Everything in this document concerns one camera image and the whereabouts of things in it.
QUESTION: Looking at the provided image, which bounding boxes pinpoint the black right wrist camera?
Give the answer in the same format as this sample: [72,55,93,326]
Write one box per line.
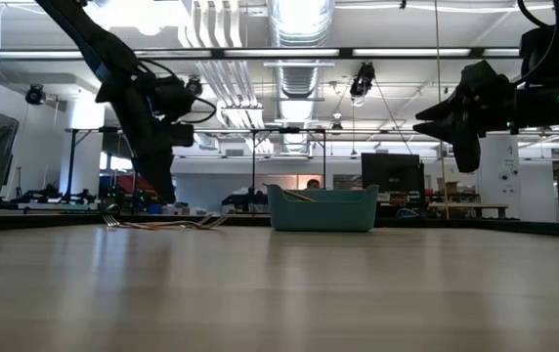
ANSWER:
[458,60,513,99]

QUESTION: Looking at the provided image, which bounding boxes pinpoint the overhead light bar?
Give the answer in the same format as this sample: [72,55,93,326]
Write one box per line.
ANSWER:
[0,46,523,62]

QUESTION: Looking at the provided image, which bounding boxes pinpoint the silver ventilation duct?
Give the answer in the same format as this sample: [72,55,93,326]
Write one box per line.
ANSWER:
[267,0,335,157]

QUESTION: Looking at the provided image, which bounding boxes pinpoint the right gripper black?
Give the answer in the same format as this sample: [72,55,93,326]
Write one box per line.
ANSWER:
[412,82,559,173]

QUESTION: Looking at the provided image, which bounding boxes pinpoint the thin hanging cord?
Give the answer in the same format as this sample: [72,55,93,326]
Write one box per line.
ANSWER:
[434,0,451,221]

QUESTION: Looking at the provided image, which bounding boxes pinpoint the wooden bench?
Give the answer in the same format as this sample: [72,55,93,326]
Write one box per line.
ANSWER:
[428,202,509,220]

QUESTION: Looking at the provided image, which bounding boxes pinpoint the cardboard box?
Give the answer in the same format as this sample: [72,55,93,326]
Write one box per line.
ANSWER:
[436,177,460,196]

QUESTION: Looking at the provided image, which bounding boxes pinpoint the red background object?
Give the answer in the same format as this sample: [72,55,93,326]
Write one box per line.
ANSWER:
[112,174,163,205]

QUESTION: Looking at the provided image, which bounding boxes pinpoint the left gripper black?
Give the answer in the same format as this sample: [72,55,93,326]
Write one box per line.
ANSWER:
[96,72,197,204]

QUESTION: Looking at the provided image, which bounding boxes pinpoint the black left camera cable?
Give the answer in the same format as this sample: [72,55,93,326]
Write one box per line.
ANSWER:
[137,58,218,124]

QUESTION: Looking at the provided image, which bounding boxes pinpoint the black overhead camera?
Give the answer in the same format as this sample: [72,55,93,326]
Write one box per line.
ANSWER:
[349,62,377,99]

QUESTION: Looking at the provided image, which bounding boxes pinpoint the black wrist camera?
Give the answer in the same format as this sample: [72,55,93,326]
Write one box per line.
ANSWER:
[168,121,196,149]
[458,60,513,99]

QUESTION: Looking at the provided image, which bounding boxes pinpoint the teal plastic bin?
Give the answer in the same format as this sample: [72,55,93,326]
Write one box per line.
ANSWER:
[265,183,381,233]

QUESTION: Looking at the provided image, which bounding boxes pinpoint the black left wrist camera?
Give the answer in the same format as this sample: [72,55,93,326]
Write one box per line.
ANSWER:
[168,121,196,149]

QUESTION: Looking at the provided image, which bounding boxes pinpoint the black monitor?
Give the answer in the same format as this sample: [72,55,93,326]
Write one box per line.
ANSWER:
[361,152,426,206]

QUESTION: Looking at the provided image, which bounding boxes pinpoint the black hanging camera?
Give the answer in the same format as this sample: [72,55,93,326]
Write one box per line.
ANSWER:
[23,83,47,107]
[185,76,204,99]

